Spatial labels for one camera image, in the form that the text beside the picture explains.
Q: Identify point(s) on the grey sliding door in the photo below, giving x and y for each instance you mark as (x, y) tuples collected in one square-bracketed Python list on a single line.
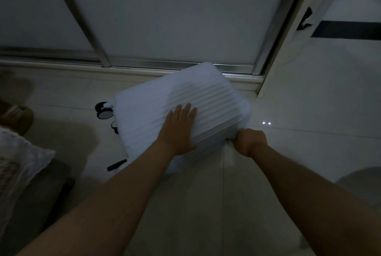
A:
[(166, 14)]

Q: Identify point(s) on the person's left hand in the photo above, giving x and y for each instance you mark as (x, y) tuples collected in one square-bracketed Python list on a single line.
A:
[(177, 133)]

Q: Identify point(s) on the grey-blue suitcase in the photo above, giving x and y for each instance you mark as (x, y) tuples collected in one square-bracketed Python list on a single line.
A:
[(208, 98)]

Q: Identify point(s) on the grey round stool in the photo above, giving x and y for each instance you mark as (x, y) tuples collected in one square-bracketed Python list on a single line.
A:
[(363, 186)]

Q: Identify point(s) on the small black wall sticker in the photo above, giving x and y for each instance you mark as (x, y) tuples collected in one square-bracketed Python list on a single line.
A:
[(305, 20)]

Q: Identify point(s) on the person's right forearm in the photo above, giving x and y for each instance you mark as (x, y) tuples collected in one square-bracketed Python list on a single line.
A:
[(321, 205)]

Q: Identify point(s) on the person's left forearm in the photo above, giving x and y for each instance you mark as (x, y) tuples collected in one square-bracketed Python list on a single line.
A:
[(101, 211)]

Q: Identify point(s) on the person's right hand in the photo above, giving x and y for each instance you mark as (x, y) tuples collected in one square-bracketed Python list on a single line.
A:
[(250, 142)]

